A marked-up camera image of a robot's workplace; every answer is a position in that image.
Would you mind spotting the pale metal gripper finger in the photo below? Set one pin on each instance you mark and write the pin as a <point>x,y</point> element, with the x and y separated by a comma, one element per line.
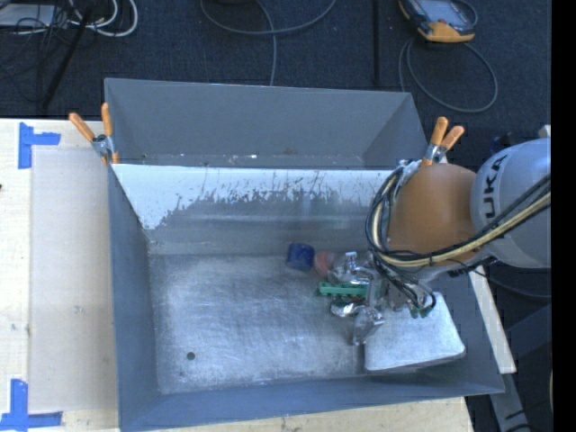
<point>350,267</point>
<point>366,326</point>

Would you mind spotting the green toothed flat block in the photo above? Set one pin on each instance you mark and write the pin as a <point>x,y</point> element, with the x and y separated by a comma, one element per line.
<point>342,289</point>

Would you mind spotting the orange-red toy fruit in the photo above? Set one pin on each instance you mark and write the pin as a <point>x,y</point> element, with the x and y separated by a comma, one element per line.
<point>323,262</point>

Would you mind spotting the shiny silver crumpled packet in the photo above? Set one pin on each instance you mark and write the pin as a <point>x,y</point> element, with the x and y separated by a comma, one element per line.
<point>344,308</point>

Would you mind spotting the blue cup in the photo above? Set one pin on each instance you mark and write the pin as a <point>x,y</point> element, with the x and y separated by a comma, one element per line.
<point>300,256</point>

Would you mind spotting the grey metal bin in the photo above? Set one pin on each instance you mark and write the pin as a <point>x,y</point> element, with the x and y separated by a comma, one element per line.
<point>252,313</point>

